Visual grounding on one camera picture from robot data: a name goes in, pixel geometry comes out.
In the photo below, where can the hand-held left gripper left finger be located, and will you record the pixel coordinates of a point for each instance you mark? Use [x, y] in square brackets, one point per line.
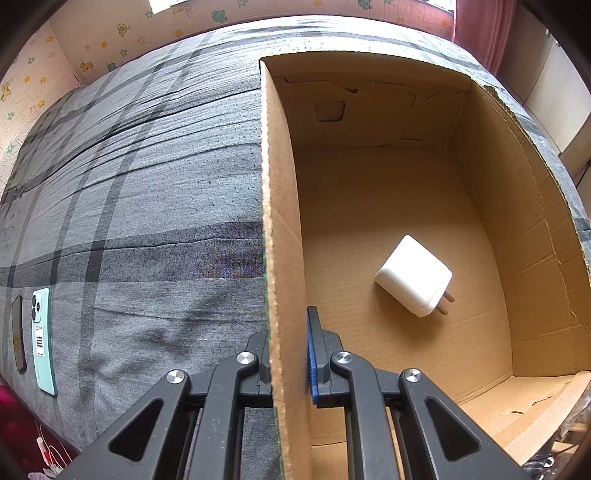
[253, 369]

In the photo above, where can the dark red curtain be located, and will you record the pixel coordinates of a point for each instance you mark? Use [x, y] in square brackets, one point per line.
[485, 27]

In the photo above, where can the cardboard box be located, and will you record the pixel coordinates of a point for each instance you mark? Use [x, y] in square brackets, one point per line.
[392, 194]

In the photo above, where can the window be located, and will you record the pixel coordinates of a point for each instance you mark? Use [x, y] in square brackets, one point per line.
[168, 4]

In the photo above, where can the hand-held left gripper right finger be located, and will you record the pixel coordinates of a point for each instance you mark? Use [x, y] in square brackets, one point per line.
[314, 364]

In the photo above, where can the green smartphone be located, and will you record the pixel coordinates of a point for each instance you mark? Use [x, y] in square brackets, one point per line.
[44, 341]

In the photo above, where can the red patterned cloth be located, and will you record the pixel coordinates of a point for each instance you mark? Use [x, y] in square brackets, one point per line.
[18, 424]

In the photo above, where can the grey plaid bed sheet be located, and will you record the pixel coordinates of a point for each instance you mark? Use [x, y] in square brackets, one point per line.
[138, 184]

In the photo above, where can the white charger plug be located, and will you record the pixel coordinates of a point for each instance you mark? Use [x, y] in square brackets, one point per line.
[415, 277]

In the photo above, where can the beige cabinet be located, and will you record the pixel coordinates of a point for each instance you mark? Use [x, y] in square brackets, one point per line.
[554, 92]

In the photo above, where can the dark slim device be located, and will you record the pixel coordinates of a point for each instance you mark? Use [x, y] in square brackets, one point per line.
[18, 332]

